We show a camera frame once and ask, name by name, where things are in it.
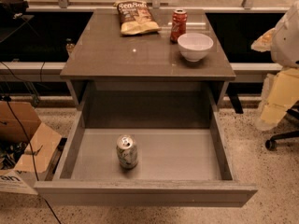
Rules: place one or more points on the silver green 7up can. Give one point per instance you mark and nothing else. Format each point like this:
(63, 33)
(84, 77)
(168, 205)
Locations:
(127, 151)

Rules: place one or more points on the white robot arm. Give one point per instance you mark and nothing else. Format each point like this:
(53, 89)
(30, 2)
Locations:
(281, 91)

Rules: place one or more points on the grey open top drawer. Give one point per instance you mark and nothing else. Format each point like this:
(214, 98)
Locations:
(182, 157)

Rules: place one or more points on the grey counter cabinet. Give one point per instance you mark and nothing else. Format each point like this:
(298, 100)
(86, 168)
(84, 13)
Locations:
(102, 53)

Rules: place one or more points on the red soda can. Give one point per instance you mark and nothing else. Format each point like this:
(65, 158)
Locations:
(179, 20)

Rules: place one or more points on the white ceramic bowl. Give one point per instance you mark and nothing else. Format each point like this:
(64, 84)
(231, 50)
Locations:
(194, 46)

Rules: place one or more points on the brown chip bag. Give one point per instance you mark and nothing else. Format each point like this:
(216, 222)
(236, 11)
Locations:
(135, 17)

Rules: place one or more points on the small glass bottle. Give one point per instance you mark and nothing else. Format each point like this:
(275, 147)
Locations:
(69, 46)

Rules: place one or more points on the black office chair base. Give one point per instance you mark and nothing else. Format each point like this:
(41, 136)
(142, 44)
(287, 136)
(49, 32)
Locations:
(271, 143)

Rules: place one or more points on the brown cardboard box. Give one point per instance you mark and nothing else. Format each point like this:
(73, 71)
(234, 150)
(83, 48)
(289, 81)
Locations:
(28, 146)

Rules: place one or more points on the black bag on shelf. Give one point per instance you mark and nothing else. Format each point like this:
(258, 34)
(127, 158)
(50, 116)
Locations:
(12, 9)

